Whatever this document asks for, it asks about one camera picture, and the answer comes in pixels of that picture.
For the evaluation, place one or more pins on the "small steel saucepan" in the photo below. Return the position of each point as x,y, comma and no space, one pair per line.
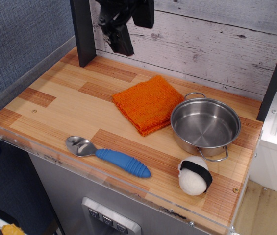
204,126

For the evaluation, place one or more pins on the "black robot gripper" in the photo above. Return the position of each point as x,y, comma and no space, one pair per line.
113,16

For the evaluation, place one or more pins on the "white plush sushi toy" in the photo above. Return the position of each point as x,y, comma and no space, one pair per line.
194,176

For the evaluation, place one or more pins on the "blue handled metal spoon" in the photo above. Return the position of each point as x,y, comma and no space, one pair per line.
82,147

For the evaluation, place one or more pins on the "clear acrylic table guard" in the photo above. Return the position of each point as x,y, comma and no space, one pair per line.
89,156

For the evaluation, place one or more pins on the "dark grey left post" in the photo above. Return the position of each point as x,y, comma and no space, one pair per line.
83,28

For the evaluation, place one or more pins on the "orange cloth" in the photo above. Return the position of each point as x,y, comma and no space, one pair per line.
148,105

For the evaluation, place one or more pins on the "grey cabinet control panel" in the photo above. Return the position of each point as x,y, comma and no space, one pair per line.
116,223

